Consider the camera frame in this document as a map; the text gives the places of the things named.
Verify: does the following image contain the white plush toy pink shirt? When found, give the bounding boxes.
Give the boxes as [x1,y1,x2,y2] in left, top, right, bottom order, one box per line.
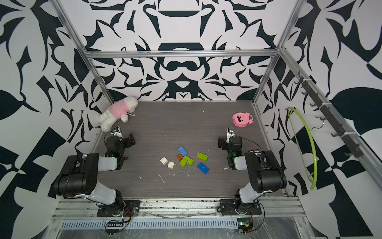
[98,96,138,132]

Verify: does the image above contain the metal wire hanger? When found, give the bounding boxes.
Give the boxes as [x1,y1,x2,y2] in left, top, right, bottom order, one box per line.
[309,116,327,131]

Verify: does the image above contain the white lego brick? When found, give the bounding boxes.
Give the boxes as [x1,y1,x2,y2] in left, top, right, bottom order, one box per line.
[160,157,168,165]
[168,162,175,169]

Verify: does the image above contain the light blue lego brick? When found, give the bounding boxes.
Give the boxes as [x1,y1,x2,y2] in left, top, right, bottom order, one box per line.
[178,146,188,156]

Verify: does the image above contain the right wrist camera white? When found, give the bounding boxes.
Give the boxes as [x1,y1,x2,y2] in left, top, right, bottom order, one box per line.
[226,127,235,143]

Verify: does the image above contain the dark blue lego brick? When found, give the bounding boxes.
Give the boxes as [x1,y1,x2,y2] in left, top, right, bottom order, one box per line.
[198,163,209,174]

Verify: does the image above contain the black hook rack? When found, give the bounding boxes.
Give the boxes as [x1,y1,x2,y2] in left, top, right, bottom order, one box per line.
[295,72,364,158]

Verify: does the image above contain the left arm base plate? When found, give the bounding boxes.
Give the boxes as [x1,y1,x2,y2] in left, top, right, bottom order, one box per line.
[96,200,141,218]

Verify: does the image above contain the green L-shaped lego brick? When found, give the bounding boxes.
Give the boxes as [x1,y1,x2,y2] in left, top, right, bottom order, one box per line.
[180,155,194,167]

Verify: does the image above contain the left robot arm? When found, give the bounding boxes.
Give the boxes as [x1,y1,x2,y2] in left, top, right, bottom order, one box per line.
[53,132,136,213]

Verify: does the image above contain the aluminium front rail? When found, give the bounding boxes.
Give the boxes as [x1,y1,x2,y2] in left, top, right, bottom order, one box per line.
[52,196,306,220]

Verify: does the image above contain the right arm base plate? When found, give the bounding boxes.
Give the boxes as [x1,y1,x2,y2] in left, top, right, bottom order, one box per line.
[217,199,262,216]

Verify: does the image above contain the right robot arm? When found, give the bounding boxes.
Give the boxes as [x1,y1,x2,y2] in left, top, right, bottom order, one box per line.
[218,136,287,214]

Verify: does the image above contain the green hoop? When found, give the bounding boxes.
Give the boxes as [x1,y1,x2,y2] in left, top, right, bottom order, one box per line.
[286,107,318,190]

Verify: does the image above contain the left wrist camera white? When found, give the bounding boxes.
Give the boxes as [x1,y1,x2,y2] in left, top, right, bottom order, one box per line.
[110,126,123,138]

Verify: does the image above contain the pink alarm clock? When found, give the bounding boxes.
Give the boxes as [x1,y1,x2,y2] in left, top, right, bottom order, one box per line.
[232,112,254,127]

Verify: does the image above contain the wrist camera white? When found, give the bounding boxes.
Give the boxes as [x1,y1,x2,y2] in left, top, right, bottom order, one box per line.
[226,127,235,143]
[110,126,123,138]

